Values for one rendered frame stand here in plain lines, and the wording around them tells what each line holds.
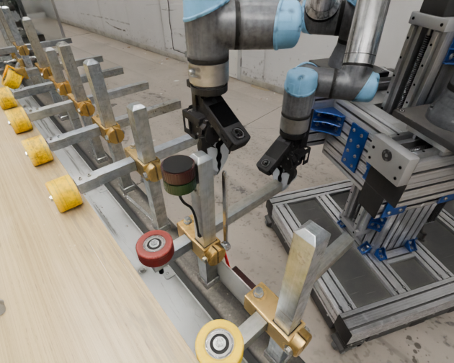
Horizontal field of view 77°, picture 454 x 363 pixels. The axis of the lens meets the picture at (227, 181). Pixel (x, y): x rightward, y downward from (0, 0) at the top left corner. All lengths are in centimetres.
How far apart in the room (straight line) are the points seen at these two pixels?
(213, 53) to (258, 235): 145
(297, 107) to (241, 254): 117
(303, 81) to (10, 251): 74
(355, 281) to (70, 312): 121
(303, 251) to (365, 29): 59
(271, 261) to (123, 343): 127
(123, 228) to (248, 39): 81
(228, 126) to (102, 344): 43
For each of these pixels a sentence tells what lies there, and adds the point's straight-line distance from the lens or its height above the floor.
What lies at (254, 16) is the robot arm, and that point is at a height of 132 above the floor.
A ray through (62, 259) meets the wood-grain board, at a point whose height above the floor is 90.
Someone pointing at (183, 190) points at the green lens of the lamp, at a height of 108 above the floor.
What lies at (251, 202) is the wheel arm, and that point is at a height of 86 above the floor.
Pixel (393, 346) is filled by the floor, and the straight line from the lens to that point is 169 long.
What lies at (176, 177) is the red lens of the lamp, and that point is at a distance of 49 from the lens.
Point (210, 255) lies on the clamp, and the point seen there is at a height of 86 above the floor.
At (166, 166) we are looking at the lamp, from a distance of 51.
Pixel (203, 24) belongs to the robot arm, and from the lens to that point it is 51.
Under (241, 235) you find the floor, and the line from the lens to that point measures 184.
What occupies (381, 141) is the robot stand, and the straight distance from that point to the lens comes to 91.
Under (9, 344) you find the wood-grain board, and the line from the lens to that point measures 65.
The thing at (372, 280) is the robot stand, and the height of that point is 21.
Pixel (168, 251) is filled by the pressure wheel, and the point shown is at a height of 91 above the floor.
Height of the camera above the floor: 141
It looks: 39 degrees down
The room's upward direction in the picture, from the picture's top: straight up
